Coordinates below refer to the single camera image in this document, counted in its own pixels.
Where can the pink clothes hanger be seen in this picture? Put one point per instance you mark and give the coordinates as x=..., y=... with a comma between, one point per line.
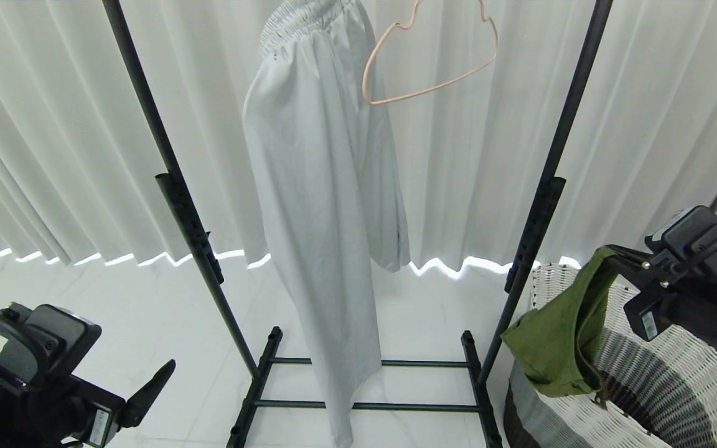
x=364, y=84

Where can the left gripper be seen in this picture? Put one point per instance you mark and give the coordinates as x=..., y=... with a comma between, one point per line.
x=35, y=417

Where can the white curtain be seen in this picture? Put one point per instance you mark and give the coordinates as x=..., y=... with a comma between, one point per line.
x=53, y=124

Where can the black clothes rack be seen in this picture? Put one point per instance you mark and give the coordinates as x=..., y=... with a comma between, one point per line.
x=190, y=218

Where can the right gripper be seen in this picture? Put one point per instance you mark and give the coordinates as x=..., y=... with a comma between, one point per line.
x=645, y=317

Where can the pale grey shorts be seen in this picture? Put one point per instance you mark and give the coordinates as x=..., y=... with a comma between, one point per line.
x=321, y=186

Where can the green garment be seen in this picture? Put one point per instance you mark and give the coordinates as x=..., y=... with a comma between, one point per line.
x=551, y=342

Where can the white laundry basket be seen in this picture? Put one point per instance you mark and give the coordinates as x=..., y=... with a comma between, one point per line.
x=676, y=386

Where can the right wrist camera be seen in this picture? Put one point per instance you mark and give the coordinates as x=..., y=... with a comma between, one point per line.
x=701, y=242

